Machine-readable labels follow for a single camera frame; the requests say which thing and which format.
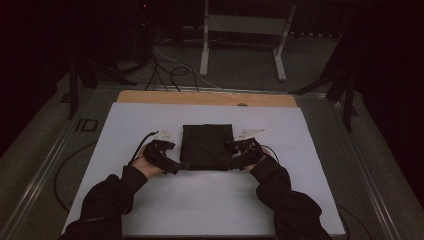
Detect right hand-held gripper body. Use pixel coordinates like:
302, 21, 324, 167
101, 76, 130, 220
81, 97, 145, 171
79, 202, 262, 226
229, 128, 267, 171

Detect white table mat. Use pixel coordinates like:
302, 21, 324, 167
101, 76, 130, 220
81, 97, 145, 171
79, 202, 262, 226
61, 101, 347, 237

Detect right hand-held gripper cable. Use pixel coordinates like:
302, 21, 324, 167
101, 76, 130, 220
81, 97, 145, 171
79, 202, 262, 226
259, 144, 281, 165

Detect white metal stand frame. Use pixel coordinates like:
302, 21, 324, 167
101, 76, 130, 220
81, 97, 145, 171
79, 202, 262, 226
198, 0, 298, 83

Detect person's right hand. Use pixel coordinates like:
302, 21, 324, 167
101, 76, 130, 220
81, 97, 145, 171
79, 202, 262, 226
244, 147, 273, 173

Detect metal floor rail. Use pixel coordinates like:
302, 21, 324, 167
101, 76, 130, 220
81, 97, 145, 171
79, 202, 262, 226
328, 99, 403, 240
0, 109, 101, 240

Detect black tripod stand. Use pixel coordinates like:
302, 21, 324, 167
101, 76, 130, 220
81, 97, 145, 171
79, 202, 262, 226
289, 33, 360, 133
67, 54, 138, 120

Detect person's left hand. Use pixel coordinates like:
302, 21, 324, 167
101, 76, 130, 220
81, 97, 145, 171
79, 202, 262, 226
131, 146, 167, 180

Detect black floor cable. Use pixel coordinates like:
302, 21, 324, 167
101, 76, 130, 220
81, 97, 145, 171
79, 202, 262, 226
53, 141, 98, 215
335, 203, 375, 240

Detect left hand-held gripper cable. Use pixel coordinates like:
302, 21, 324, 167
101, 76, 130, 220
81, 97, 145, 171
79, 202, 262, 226
127, 130, 160, 167

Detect black shorts with blue pattern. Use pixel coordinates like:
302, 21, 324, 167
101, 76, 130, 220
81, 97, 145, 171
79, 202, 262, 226
179, 123, 235, 172

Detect bundle of floor cables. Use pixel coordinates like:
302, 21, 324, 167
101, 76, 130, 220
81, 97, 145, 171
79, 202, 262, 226
144, 44, 222, 93

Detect hand-held gripper cable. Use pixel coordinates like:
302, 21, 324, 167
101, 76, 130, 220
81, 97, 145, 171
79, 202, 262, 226
127, 130, 160, 167
259, 144, 281, 165

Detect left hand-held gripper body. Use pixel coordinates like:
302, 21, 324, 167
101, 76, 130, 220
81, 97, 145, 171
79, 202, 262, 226
142, 129, 177, 168

